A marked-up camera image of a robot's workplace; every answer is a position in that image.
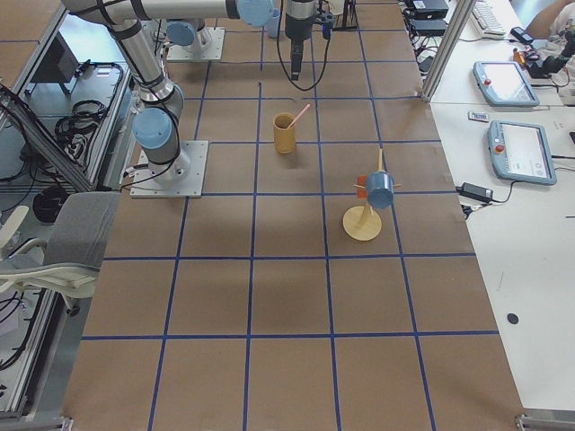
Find black wire mug rack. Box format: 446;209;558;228
328;0;358;31

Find aluminium frame post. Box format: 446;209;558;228
420;0;476;102

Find grey office chair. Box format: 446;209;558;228
1;191;120;316

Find orange cup on stand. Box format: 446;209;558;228
355;175;367;199

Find teach pendant near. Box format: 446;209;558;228
487;120;557;186

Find wooden mug tree stand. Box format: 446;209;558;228
342;148;400;242

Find bamboo cylinder holder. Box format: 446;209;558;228
272;113;296;154

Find blue mug on stand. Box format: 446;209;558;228
365;171;394;209

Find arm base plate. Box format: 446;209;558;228
129;140;209;198
167;22;225;62

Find teach pendant far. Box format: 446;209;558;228
473;61;540;108

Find teach pendant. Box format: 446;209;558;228
487;120;557;186
473;61;540;108

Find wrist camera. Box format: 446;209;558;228
317;12;335;40

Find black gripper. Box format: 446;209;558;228
285;16;311;80

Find white keyboard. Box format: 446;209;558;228
470;1;507;40

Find black power adapter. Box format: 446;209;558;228
456;182;493;203

